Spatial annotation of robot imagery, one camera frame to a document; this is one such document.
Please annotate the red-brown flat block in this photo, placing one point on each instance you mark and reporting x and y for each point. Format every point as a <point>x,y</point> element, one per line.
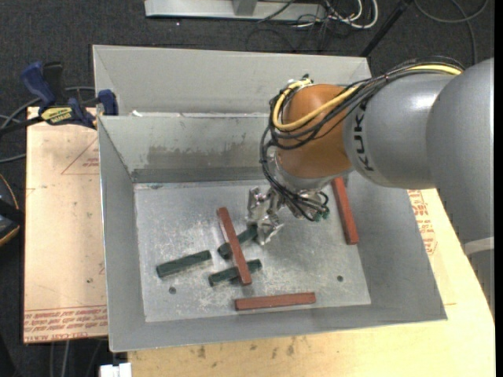
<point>235,246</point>
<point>275,301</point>
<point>346,214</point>

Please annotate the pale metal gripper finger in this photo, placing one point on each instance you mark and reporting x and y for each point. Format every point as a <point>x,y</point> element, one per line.
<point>254,202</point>
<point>269,230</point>

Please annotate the brown cardboard board red print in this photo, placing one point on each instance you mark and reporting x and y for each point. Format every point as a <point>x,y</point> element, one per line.
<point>63,210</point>

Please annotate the grey metal bin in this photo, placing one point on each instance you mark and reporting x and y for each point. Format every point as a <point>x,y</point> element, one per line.
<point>188,85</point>

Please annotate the dark green flat block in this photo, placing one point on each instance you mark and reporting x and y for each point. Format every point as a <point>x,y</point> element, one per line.
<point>244,236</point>
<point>184,263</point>
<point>222,276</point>

